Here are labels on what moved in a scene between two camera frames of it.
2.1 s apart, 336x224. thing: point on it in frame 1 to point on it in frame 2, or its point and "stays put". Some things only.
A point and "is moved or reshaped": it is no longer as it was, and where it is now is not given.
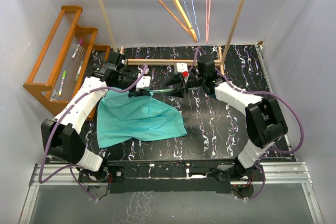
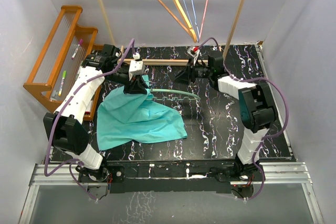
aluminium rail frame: (273, 173) stays put
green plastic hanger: (161, 91) is moved or reshaped
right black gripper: (175, 80) to (187, 73)
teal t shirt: (120, 116) stays put
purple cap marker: (74, 53) stays put
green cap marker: (64, 75) stays put
